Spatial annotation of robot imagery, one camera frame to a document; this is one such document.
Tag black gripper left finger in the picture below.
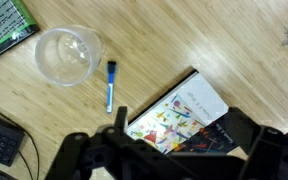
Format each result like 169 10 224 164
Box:
45 106 142 180

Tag black keyboard cable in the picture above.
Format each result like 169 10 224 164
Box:
0 101 41 180

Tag black computer keyboard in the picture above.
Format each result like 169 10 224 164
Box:
0 113 26 167

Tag clear wine glass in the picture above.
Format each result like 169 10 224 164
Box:
34 24 106 88

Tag blue white marker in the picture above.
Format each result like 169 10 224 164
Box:
105 60 118 115

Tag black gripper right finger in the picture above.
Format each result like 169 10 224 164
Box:
223 106 288 180

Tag green black hardcover book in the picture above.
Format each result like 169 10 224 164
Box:
0 0 41 66

